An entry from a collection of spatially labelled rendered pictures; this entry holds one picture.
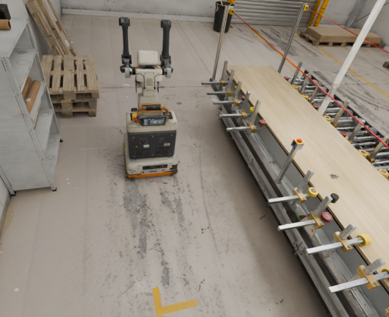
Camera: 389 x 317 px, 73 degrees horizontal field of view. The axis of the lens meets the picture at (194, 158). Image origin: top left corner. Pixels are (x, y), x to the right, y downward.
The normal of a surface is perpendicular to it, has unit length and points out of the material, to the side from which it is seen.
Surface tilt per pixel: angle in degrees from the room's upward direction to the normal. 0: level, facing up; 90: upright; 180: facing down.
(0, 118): 90
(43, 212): 0
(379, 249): 0
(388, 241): 0
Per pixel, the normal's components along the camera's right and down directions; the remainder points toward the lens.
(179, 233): 0.13, -0.72
